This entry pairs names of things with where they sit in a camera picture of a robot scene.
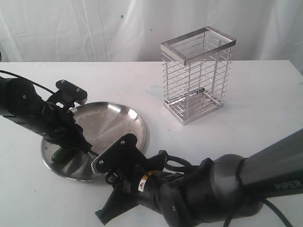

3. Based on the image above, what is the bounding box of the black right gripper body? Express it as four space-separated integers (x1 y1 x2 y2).
107 159 180 208

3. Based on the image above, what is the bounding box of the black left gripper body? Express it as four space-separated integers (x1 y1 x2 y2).
30 99 75 140

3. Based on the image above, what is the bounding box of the black handled paring knife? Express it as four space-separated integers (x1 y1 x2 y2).
80 142 99 159

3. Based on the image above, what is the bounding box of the green cucumber piece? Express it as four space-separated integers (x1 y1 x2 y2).
51 148 72 165

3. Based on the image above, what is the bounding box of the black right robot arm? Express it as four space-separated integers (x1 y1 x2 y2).
91 131 303 227

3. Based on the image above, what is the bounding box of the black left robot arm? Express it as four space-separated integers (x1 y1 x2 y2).
0 78 92 153

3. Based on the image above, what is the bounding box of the round stainless steel plate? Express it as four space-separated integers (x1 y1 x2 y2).
41 102 149 182

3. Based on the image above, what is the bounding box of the white backdrop curtain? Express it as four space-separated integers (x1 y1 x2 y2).
0 0 303 65

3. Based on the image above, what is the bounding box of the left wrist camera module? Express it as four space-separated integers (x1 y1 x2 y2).
47 79 88 110

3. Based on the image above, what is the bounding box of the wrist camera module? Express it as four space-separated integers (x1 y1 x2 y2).
91 133 148 178
47 79 88 110

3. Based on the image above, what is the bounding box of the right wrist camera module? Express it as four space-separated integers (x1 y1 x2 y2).
91 133 148 178

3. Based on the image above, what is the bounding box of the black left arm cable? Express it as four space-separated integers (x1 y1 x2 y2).
0 70 56 95

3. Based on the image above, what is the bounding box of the chrome wire utensil rack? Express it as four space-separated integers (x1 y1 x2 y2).
160 26 236 125

